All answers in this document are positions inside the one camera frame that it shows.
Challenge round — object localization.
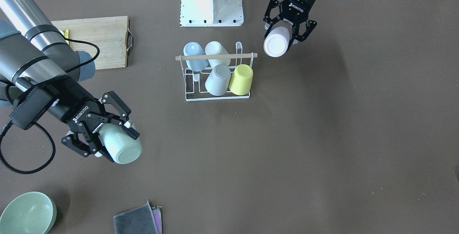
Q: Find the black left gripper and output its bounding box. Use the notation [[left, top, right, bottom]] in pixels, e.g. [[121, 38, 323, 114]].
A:
[[263, 0, 317, 45]]

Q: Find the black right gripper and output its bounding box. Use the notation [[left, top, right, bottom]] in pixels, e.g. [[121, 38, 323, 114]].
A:
[[48, 83, 140, 162]]

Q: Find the pink cup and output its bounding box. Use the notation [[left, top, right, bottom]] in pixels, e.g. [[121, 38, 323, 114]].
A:
[[264, 26, 290, 57]]

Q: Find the mint green cup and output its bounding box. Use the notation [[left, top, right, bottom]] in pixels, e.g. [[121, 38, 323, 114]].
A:
[[98, 124, 143, 165]]

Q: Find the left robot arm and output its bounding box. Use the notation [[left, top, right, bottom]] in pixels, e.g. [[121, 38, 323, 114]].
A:
[[263, 0, 317, 46]]

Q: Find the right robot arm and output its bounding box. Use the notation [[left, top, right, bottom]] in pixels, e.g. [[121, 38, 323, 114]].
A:
[[1, 0, 143, 165]]

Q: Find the yellow cup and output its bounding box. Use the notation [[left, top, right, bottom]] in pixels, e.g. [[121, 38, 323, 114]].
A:
[[228, 64, 254, 95]]

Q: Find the white cup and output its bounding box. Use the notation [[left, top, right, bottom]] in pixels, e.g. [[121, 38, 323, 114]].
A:
[[204, 41, 231, 69]]

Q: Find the grey cup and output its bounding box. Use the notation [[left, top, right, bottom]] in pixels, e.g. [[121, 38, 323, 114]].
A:
[[205, 65, 231, 96]]

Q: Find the light blue cup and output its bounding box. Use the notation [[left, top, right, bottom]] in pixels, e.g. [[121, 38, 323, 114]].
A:
[[183, 42, 209, 72]]

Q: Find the wooden cutting board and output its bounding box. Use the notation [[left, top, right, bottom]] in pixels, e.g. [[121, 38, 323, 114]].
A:
[[51, 15, 130, 70]]

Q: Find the yellow plastic knife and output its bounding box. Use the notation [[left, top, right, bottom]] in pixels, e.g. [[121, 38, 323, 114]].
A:
[[59, 29, 70, 45]]

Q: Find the grey folded cloth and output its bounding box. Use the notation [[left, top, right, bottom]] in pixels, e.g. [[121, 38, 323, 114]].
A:
[[113, 202, 163, 234]]

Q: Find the green bowl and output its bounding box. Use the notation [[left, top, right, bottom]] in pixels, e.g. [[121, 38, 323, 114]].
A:
[[0, 192, 57, 234]]

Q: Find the white wire cup rack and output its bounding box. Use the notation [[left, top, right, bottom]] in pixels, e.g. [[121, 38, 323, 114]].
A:
[[176, 41, 258, 102]]

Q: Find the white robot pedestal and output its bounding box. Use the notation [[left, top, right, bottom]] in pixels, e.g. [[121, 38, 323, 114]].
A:
[[179, 0, 244, 27]]

